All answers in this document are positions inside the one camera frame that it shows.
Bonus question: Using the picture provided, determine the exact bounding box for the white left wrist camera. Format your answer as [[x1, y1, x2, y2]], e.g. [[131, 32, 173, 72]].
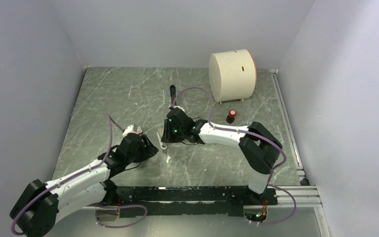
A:
[[122, 124, 138, 137]]

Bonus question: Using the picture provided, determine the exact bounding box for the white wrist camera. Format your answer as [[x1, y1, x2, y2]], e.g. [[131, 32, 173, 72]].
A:
[[170, 105, 185, 112], [122, 124, 138, 137]]

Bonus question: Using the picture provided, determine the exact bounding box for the aluminium rail frame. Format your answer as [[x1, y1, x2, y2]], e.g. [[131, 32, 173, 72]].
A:
[[24, 69, 332, 237]]

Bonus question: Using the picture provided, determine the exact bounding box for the red white staple box sleeve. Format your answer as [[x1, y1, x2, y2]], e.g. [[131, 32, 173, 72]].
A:
[[136, 126, 143, 134]]

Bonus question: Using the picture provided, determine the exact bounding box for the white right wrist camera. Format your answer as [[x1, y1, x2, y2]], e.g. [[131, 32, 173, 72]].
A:
[[170, 105, 185, 112]]

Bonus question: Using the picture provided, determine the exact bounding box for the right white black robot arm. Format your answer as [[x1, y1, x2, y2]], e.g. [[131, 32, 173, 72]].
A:
[[157, 108, 283, 204]]

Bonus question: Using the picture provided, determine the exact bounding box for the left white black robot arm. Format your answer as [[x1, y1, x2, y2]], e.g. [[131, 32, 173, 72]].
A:
[[9, 133, 159, 237]]

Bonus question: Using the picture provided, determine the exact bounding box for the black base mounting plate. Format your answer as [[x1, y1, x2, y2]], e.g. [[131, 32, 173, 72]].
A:
[[96, 186, 278, 217]]

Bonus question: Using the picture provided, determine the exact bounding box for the cream cylindrical drum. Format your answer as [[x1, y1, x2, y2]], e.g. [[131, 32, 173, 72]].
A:
[[209, 49, 257, 104]]

